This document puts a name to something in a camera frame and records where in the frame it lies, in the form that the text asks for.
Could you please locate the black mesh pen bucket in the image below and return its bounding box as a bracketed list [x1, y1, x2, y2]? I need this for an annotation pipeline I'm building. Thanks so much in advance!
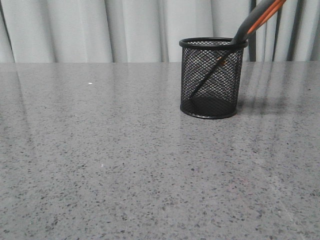
[179, 37, 248, 119]

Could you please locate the white pleated curtain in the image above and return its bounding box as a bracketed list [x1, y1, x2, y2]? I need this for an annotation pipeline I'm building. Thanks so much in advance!
[0, 0, 320, 63]

